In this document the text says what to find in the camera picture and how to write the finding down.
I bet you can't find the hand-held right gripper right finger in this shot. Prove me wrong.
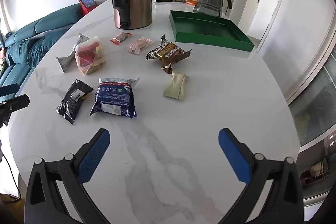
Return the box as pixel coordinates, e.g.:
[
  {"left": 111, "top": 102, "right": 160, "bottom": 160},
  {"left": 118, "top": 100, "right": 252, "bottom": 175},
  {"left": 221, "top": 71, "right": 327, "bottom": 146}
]
[{"left": 218, "top": 128, "right": 305, "bottom": 224}]

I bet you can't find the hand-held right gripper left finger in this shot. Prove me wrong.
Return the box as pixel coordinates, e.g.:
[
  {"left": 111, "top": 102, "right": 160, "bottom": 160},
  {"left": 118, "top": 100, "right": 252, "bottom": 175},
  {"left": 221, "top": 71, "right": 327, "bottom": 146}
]
[{"left": 25, "top": 128, "right": 111, "bottom": 224}]

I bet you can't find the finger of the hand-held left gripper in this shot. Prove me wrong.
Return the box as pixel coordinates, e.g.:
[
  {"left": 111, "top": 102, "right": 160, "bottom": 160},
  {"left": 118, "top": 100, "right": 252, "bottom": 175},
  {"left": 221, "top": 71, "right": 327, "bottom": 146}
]
[
  {"left": 0, "top": 94, "right": 30, "bottom": 127},
  {"left": 0, "top": 84, "right": 20, "bottom": 97}
]

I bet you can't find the blue and white snack packet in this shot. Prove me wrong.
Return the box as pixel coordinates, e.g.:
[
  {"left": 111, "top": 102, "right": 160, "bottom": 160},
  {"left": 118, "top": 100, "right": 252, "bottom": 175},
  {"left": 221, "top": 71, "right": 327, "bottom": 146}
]
[{"left": 90, "top": 76, "right": 140, "bottom": 119}]

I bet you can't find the clear bag of mixed snacks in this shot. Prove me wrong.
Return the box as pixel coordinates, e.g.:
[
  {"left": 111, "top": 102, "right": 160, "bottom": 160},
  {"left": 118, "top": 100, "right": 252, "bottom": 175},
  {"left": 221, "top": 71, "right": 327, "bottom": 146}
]
[{"left": 75, "top": 36, "right": 107, "bottom": 76}]

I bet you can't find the cream snack packet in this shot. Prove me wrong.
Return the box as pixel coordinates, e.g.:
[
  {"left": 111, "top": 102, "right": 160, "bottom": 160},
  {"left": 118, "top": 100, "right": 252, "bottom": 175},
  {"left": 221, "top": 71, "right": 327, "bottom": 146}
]
[{"left": 163, "top": 70, "right": 190, "bottom": 101}]

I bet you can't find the brown oatmeal snack packet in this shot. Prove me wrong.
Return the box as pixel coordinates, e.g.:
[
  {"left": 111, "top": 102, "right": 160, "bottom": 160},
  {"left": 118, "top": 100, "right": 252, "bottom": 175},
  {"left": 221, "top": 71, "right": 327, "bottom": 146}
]
[{"left": 146, "top": 35, "right": 193, "bottom": 75}]

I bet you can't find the green tray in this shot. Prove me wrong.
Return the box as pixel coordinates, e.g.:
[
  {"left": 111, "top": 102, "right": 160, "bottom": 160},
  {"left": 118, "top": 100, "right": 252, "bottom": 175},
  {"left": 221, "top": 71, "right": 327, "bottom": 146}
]
[{"left": 169, "top": 10, "right": 255, "bottom": 52}]

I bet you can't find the teal sofa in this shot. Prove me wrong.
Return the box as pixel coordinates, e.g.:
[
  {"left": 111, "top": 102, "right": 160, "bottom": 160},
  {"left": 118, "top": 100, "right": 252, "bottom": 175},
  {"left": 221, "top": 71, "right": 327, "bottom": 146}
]
[{"left": 0, "top": 2, "right": 85, "bottom": 88}]

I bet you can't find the black snack packet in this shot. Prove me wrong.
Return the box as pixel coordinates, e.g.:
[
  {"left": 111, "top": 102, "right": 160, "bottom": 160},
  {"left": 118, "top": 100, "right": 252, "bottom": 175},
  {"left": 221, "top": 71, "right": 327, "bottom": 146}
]
[{"left": 56, "top": 79, "right": 94, "bottom": 125}]

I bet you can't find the silver foil snack packet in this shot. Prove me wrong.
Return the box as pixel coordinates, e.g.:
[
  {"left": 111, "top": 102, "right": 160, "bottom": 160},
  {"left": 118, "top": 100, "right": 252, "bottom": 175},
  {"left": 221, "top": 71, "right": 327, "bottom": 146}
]
[{"left": 55, "top": 33, "right": 91, "bottom": 74}]

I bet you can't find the glass-front cabinet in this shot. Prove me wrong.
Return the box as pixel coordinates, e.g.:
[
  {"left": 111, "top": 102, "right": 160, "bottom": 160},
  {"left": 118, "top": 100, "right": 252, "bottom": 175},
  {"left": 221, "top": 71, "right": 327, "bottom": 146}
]
[{"left": 287, "top": 48, "right": 336, "bottom": 190}]

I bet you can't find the red smart display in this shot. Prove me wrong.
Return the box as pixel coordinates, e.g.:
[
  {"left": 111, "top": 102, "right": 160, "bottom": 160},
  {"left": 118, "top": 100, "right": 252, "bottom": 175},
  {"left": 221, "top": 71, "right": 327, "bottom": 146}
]
[{"left": 78, "top": 0, "right": 98, "bottom": 15}]

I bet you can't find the pink striped snack packet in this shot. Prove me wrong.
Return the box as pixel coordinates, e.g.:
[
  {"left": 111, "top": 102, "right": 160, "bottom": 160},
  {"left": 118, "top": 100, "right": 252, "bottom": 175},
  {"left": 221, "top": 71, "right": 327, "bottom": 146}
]
[{"left": 126, "top": 37, "right": 153, "bottom": 54}]

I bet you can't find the small red candy packet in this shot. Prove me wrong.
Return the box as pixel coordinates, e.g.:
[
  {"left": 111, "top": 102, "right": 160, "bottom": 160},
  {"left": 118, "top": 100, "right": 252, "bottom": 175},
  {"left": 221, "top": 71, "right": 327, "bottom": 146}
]
[{"left": 110, "top": 32, "right": 132, "bottom": 45}]

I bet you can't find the black cable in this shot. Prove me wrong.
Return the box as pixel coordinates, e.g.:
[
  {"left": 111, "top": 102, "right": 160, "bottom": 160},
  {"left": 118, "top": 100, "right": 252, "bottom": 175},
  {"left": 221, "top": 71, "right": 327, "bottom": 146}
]
[{"left": 0, "top": 149, "right": 22, "bottom": 199}]

